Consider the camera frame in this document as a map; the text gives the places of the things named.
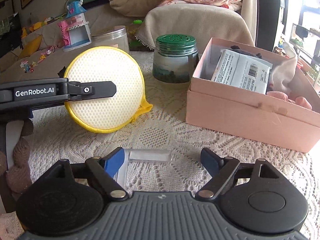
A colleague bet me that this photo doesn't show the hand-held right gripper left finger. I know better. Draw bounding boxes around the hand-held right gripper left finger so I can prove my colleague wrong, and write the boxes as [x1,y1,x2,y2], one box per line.
[52,147,128,201]

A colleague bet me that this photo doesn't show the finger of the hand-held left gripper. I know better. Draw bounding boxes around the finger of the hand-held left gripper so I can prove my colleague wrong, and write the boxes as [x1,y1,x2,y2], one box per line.
[67,81,117,101]

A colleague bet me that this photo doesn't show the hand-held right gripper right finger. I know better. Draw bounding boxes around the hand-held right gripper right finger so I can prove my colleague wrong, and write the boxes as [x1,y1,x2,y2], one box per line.
[194,147,278,198]

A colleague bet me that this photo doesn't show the yellow round mesh pouch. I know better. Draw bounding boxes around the yellow round mesh pouch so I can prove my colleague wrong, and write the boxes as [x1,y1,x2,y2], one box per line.
[63,46,153,133]

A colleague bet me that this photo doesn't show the clear acrylic piece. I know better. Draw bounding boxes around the clear acrylic piece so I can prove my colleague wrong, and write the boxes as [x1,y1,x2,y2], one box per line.
[114,148,173,184]

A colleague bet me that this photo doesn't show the pink cardboard box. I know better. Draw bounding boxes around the pink cardboard box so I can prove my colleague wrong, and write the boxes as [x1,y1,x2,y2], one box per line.
[185,37,320,153]

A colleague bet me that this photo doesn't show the printed plastic package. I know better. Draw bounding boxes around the printed plastic package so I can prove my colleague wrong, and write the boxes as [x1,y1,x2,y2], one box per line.
[211,49,273,95]

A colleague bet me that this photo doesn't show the white cloth hat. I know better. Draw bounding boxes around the white cloth hat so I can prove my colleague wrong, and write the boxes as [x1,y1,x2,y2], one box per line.
[269,41,299,94]

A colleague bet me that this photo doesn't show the person's left hand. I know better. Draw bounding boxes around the person's left hand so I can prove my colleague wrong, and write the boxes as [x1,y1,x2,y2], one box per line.
[5,119,34,194]

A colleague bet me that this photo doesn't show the scattered small colourful toys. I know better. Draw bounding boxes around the scattered small colourful toys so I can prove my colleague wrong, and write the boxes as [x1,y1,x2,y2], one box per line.
[19,44,59,73]

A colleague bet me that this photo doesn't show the yellow plush toy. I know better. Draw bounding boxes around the yellow plush toy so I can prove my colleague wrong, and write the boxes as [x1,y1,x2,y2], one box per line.
[19,21,43,60]

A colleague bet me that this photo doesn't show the clear plastic jar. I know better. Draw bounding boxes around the clear plastic jar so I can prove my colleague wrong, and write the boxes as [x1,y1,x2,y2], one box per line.
[90,25,130,54]

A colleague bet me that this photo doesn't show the white lace tablecloth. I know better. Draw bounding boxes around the white lace tablecloth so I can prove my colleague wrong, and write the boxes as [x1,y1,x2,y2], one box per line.
[0,50,320,240]

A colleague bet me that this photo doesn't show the pink and blue toy house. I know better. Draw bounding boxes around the pink and blue toy house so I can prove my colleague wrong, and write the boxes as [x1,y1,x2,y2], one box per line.
[58,1,92,52]

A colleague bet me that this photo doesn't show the black screen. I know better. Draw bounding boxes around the black screen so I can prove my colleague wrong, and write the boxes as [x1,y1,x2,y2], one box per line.
[0,12,22,52]

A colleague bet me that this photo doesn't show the green cap bottle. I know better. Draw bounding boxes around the green cap bottle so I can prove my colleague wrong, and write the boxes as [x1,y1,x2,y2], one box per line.
[127,19,143,43]

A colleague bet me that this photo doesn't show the glass jar green lid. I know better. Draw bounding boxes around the glass jar green lid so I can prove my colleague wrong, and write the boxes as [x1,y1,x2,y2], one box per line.
[152,34,199,84]

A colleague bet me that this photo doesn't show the window shelf rack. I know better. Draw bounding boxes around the window shelf rack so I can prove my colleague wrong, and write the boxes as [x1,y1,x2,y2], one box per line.
[291,22,320,85]

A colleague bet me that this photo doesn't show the dark framed wall picture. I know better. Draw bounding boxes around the dark framed wall picture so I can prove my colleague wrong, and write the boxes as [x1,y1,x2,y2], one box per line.
[0,0,15,14]

